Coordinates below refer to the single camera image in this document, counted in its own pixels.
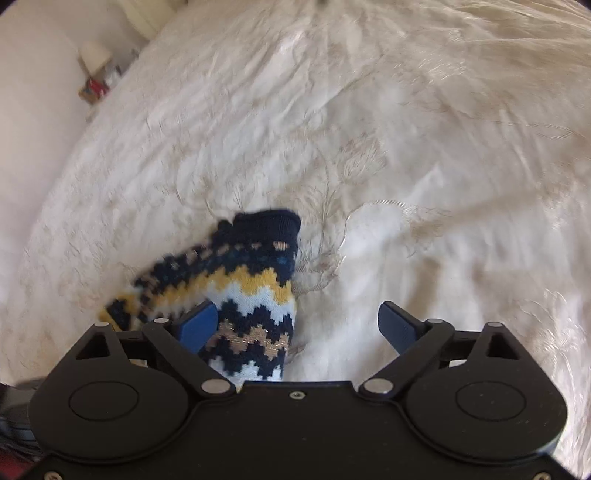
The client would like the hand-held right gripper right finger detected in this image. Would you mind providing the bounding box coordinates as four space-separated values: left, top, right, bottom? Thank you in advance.
359 301 519 398

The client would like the dark red cloth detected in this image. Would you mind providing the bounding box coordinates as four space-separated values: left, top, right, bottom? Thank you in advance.
0 450 35 480

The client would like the navy yellow patterned knit sweater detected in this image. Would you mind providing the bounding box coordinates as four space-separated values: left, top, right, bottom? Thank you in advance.
98 209 302 383

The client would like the cream floral bedspread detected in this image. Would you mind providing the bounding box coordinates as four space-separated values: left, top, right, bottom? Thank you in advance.
0 0 591 462

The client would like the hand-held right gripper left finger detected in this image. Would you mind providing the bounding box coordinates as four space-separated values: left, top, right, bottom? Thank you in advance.
75 300 235 398

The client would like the white table lamp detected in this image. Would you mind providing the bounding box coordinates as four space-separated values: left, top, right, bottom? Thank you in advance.
76 41 114 77

